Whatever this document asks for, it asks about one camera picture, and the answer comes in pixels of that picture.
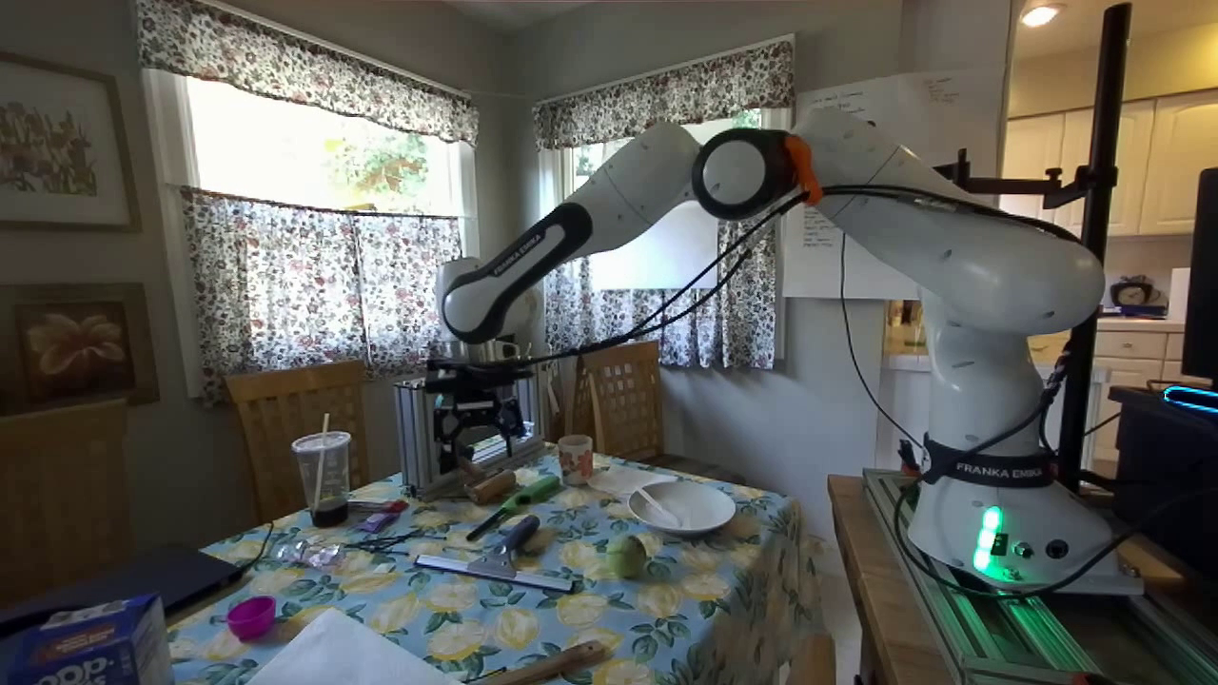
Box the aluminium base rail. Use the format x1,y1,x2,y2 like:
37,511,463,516
864,468,1218,685

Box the orange cable strap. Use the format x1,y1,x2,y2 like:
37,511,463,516
780,130,830,210

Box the green handled tool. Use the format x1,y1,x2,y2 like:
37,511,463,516
462,473,564,544

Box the red purple packet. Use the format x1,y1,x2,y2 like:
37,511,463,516
343,497,414,535

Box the black camera stand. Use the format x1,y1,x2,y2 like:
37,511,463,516
933,0,1134,495

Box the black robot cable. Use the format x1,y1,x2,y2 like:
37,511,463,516
505,181,1147,601

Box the white paper sheet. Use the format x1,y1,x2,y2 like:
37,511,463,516
244,606,462,685

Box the lemon print tablecloth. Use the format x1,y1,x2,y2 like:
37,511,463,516
163,454,830,685

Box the white plate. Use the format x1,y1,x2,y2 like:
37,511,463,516
619,477,741,540

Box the small patterned cup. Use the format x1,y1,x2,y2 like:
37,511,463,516
556,431,598,487

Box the ceiling light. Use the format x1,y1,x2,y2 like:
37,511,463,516
1015,0,1065,34

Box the floral cafe curtain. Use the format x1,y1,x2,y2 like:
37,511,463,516
179,181,475,411
538,222,786,378

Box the black cabinet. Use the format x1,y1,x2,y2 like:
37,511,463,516
1107,382,1218,582

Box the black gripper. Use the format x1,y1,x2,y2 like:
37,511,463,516
434,378,524,468

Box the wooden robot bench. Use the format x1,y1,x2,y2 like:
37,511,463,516
824,473,1218,685

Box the short wooden roller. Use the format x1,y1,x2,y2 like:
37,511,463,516
463,463,522,511

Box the small magenta cup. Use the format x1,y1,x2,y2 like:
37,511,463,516
225,593,281,645

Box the black monitor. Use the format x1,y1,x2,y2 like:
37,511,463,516
1175,162,1218,384

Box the framed botanical print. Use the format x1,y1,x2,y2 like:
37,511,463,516
0,48,141,237

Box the white kitchen cabinets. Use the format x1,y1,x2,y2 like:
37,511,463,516
1002,89,1218,240

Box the dark flat laptop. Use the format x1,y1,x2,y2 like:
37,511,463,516
0,540,250,638

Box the green pear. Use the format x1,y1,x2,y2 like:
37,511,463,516
600,529,650,587

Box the wooden pestle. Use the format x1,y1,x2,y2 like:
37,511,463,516
475,634,617,685

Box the clear plastic wrapper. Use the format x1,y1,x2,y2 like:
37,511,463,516
268,529,349,573

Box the clear plastic cup with straw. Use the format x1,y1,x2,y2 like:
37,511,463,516
291,407,357,531

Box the wooden dining chair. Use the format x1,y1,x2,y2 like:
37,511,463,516
572,335,671,463
225,359,373,526
0,397,133,601

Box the blue cardboard box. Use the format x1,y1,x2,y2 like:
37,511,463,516
0,588,179,685

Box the framed orange flower picture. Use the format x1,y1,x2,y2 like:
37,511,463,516
0,279,160,417

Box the floral window valance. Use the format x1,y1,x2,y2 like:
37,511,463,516
130,0,485,147
528,34,799,151

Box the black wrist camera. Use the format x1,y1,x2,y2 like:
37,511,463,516
420,359,532,392

